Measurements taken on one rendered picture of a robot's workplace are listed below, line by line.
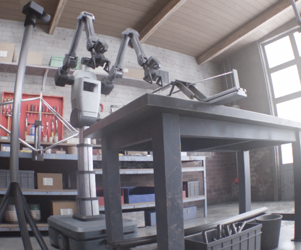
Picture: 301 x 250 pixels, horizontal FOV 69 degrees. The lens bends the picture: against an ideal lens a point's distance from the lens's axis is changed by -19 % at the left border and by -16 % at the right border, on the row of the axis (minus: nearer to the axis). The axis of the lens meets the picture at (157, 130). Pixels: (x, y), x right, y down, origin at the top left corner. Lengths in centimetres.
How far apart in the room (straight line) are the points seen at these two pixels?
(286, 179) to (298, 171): 237
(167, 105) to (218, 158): 384
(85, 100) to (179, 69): 280
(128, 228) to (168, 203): 93
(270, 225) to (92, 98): 163
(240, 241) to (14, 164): 120
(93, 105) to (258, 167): 320
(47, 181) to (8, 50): 171
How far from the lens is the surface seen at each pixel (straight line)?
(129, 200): 280
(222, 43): 459
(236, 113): 120
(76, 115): 198
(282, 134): 173
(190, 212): 333
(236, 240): 144
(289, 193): 430
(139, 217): 289
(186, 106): 99
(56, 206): 258
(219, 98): 105
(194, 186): 331
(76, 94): 202
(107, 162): 147
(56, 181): 256
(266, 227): 180
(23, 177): 252
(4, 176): 252
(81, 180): 196
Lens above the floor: 60
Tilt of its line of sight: 10 degrees up
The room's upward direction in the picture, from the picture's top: 3 degrees counter-clockwise
